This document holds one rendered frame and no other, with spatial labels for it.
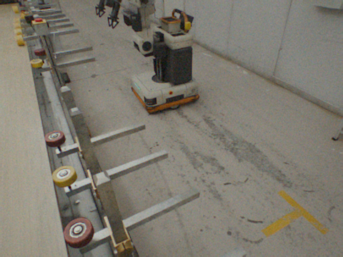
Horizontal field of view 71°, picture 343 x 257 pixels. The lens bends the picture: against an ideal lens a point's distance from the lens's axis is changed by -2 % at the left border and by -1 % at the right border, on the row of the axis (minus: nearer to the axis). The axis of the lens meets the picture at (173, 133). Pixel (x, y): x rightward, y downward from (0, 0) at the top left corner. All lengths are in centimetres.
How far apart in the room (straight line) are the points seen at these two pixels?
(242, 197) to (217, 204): 21
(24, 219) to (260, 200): 158
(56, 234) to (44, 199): 15
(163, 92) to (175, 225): 146
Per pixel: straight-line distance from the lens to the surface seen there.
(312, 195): 218
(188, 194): 90
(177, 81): 273
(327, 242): 198
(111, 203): 66
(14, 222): 90
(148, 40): 262
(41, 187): 96
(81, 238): 77
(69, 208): 122
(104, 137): 120
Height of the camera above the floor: 155
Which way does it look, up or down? 38 degrees down
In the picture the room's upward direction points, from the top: 2 degrees counter-clockwise
